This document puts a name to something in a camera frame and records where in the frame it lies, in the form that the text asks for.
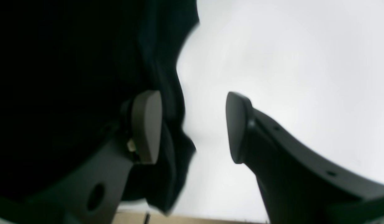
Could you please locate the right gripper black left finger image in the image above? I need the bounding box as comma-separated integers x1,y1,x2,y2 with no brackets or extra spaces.
0,90,163,224

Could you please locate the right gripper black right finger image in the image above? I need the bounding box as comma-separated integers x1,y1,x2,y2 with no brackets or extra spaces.
226,92,384,224

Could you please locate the black printed T-shirt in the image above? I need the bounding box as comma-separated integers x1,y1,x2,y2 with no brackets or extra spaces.
0,0,199,213

